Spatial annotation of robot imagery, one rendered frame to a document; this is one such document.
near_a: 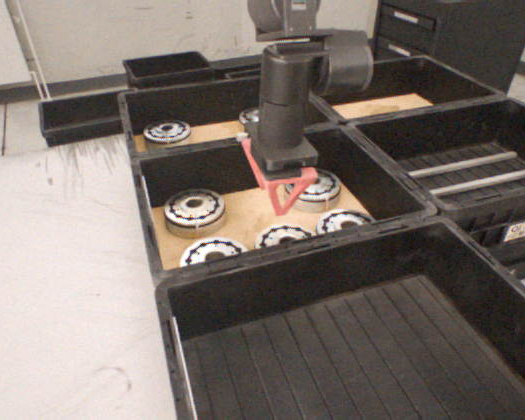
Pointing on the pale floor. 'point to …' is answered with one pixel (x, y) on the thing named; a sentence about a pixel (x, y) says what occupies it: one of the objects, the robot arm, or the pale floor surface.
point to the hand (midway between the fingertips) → (273, 196)
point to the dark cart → (457, 34)
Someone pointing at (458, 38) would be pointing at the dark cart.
